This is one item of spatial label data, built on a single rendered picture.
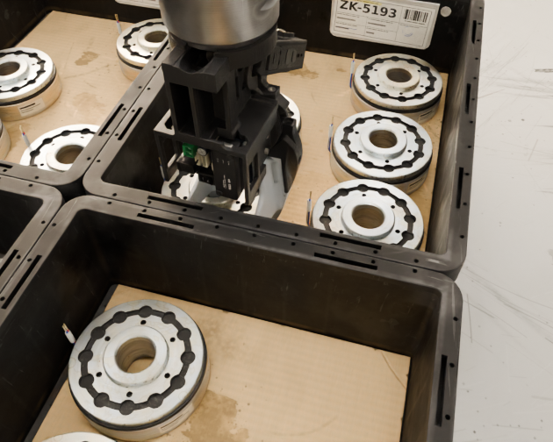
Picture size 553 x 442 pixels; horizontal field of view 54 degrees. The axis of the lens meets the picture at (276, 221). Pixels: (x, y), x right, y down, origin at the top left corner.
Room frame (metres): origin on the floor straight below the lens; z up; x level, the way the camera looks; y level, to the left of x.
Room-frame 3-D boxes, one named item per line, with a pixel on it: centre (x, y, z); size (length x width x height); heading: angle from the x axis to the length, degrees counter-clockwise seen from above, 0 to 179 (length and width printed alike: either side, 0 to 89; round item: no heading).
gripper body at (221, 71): (0.32, 0.04, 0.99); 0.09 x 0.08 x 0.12; 159
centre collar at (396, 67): (0.53, -0.14, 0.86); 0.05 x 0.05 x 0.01
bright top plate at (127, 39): (0.61, 0.15, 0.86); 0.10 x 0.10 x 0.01
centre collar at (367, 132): (0.42, -0.11, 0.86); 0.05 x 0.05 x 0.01
